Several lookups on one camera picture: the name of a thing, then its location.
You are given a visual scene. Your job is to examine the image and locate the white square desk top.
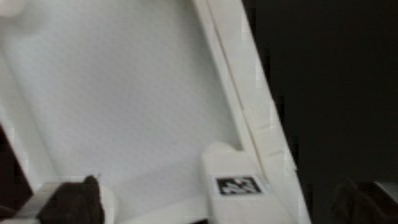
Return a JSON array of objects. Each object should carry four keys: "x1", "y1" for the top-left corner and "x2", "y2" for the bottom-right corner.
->
[{"x1": 0, "y1": 0, "x2": 243, "y2": 224}]

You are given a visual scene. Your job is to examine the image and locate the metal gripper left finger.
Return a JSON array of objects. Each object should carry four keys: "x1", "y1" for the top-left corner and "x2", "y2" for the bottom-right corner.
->
[{"x1": 10, "y1": 174, "x2": 106, "y2": 224}]

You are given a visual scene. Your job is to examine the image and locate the white desk leg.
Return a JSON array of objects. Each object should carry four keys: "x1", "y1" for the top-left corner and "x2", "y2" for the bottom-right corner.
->
[{"x1": 200, "y1": 142, "x2": 296, "y2": 224}]

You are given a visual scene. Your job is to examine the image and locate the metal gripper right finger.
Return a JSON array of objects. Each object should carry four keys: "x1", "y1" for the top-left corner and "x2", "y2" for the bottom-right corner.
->
[{"x1": 332, "y1": 180, "x2": 398, "y2": 224}]

